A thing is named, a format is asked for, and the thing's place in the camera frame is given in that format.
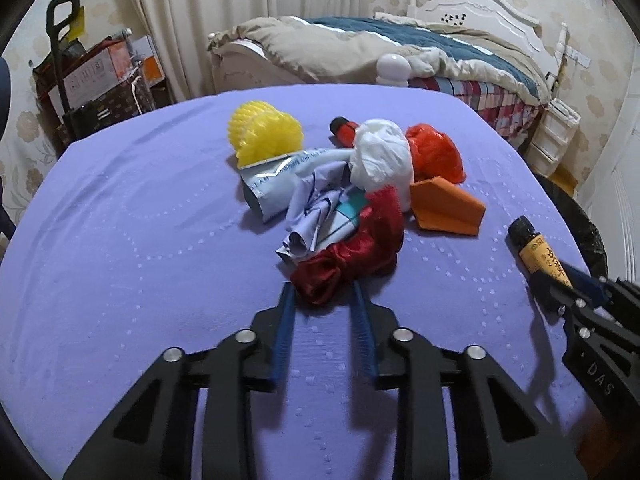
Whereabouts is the orange and white cardboard box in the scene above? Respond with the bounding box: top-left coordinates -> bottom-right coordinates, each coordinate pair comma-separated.
60,40 -> 136,106

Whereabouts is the white wardrobe door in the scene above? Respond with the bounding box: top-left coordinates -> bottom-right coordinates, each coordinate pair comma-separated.
575,10 -> 640,281

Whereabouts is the purple tablecloth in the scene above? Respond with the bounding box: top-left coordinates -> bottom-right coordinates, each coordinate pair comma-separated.
0,84 -> 608,480

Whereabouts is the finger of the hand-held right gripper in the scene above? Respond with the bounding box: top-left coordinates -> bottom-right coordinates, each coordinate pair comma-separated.
565,264 -> 640,331
530,277 -> 626,347

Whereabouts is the yellow spiky ball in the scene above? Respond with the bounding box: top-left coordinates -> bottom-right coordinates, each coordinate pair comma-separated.
228,101 -> 304,167

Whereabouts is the lavender paper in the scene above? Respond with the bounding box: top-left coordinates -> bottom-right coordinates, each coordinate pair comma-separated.
275,160 -> 351,266

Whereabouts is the black lined trash bin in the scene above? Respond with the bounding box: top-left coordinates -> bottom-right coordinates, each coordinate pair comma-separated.
537,175 -> 608,281

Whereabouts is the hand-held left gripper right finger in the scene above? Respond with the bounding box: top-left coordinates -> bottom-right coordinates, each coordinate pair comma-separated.
350,282 -> 588,480

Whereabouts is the bed with quilt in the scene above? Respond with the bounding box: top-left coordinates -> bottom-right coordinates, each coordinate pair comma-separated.
207,0 -> 573,91

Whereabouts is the beige and blue quilt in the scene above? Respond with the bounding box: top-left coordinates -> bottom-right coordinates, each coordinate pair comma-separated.
210,12 -> 553,106

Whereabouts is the white plastic drawer unit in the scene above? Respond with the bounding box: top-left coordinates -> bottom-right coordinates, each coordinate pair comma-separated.
525,100 -> 583,176

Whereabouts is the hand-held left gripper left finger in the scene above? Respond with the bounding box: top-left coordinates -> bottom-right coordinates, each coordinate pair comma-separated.
62,282 -> 296,480

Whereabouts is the red marker with black cap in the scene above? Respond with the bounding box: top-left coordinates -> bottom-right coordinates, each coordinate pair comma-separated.
330,116 -> 361,148

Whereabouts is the white plastic bag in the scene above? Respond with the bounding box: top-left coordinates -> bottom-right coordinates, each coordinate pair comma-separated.
348,119 -> 416,211

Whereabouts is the yellow bottle with black cap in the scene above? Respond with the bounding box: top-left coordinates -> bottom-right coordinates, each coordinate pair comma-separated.
507,216 -> 576,291

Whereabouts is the dark red shiny cloth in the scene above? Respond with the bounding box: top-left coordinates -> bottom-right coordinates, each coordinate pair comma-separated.
290,185 -> 405,307

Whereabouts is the teal and white packet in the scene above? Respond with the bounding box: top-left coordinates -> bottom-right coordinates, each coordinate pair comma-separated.
320,192 -> 373,248

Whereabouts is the black hand cart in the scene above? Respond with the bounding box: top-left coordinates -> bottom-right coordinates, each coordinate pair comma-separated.
45,0 -> 136,141

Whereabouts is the orange folded cardboard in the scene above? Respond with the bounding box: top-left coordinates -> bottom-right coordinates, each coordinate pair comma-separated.
409,176 -> 487,236

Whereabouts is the grey mailer bag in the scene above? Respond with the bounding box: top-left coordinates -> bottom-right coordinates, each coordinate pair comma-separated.
236,147 -> 361,223

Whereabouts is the plaid bed sheet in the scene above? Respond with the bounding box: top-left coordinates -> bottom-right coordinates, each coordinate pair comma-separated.
410,77 -> 543,141

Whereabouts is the orange red plastic bag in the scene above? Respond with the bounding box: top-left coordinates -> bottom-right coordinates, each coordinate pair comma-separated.
404,123 -> 467,184

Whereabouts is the dark blue chair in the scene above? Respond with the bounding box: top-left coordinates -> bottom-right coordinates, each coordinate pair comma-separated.
0,55 -> 18,243

